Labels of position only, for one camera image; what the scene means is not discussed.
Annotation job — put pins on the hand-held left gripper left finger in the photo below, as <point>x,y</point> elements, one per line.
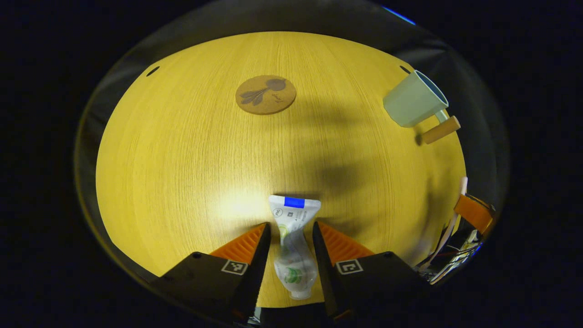
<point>257,269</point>

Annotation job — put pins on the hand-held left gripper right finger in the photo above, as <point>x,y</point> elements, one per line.
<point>321,269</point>

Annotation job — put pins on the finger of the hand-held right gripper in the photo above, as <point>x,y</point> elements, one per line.
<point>473,213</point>

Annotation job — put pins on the pale pink toothbrush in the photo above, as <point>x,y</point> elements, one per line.
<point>457,209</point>

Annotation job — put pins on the white toothpaste tube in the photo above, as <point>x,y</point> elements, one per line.
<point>294,246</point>

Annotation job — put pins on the round cork coaster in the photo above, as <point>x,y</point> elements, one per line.
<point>266,94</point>

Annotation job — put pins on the wooden desktop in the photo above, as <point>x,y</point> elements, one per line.
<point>205,159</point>

